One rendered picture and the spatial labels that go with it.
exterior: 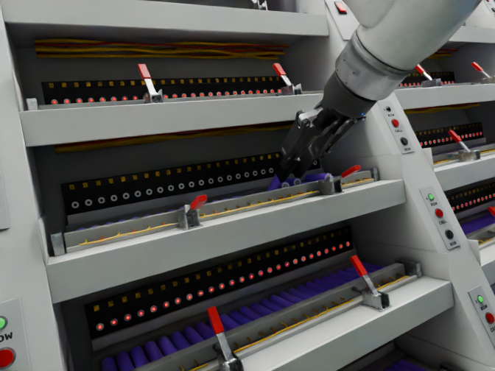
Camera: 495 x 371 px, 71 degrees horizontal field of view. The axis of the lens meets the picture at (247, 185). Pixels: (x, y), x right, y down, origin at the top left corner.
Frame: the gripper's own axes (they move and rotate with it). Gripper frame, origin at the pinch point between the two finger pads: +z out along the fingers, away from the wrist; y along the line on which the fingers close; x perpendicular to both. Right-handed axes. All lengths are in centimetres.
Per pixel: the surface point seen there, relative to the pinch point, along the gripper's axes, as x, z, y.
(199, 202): 8.0, -8.6, 24.2
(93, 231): 4.4, 1.3, 35.6
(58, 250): 5.8, 1.6, 40.1
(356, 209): 12.1, -2.1, -5.7
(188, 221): 6.6, 0.0, 23.2
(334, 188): 7.4, -2.0, -3.8
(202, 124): -7.3, -4.9, 17.2
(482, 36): -27, -12, -81
